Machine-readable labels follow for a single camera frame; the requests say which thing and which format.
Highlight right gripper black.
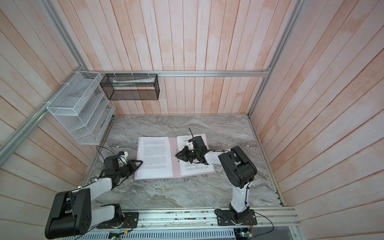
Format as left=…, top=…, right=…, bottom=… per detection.
left=175, top=145, right=200, bottom=163

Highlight printed paper sheet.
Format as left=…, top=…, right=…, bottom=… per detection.
left=135, top=137, right=173, bottom=180
left=177, top=135, right=215, bottom=177

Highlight pink folder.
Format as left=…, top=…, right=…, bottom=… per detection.
left=134, top=136, right=216, bottom=181

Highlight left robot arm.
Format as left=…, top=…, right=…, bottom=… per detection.
left=45, top=154, right=143, bottom=240

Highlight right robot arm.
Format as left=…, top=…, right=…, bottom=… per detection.
left=175, top=136, right=257, bottom=226

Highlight black mesh basket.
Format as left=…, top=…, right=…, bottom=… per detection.
left=100, top=74, right=160, bottom=101

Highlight papers in black basket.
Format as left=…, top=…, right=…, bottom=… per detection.
left=112, top=77, right=156, bottom=87

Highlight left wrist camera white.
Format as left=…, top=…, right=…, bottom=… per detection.
left=117, top=151, right=127, bottom=165

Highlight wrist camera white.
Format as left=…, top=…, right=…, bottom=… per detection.
left=186, top=141, right=195, bottom=151
left=117, top=151, right=127, bottom=165

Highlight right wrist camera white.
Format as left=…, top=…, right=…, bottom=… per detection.
left=186, top=141, right=195, bottom=151

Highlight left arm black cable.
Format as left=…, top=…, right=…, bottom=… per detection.
left=95, top=146, right=118, bottom=163

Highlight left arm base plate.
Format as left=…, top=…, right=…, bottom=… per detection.
left=97, top=212, right=139, bottom=229

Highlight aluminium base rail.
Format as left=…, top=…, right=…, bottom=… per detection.
left=92, top=207, right=301, bottom=232

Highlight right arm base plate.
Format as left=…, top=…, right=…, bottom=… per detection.
left=214, top=209, right=258, bottom=226

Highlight white wire mesh rack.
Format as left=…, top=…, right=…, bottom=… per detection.
left=47, top=72, right=115, bottom=145

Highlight horizontal aluminium frame bar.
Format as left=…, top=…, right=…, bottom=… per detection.
left=98, top=70, right=270, bottom=78

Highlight right base black cable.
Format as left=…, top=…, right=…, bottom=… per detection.
left=248, top=209, right=275, bottom=238

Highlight left aluminium frame bar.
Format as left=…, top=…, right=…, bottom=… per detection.
left=1, top=66, right=85, bottom=167

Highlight left rear aluminium post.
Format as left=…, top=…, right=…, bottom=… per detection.
left=39, top=0, right=88, bottom=71

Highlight right aluminium frame post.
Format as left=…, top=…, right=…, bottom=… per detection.
left=247, top=1, right=308, bottom=119

